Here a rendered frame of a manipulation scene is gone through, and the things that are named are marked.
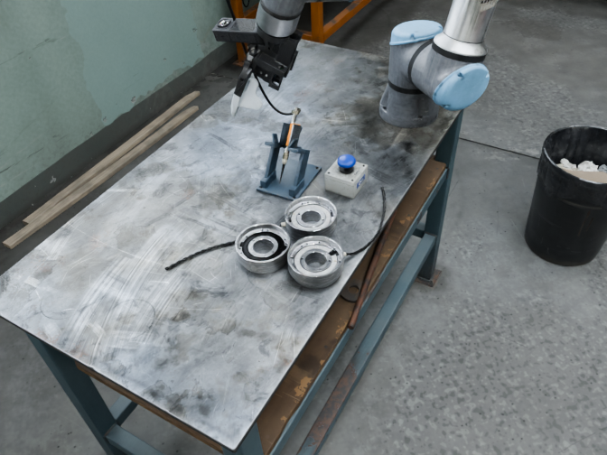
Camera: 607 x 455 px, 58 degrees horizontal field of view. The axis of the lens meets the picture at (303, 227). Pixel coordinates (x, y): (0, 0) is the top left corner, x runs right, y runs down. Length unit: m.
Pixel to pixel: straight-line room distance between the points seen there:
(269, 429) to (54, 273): 0.52
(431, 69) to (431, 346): 1.00
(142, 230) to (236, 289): 0.27
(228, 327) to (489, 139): 2.09
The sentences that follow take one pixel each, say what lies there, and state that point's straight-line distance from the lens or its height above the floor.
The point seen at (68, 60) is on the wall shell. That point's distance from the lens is 2.69.
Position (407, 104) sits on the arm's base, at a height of 0.86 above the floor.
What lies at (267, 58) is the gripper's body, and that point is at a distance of 1.10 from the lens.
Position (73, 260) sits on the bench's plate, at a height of 0.80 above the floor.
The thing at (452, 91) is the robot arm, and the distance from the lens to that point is 1.23.
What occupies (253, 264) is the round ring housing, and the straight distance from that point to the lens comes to 1.03.
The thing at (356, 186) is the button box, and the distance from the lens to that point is 1.18.
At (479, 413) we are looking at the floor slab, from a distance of 1.84.
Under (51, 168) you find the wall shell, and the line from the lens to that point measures 2.75.
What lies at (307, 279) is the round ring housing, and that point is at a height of 0.83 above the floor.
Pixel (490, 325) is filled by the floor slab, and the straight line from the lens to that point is 2.03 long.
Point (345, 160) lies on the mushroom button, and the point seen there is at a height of 0.87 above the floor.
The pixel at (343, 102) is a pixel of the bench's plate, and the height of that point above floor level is 0.80.
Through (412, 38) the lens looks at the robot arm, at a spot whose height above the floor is 1.02.
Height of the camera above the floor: 1.58
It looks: 44 degrees down
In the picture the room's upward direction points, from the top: 4 degrees counter-clockwise
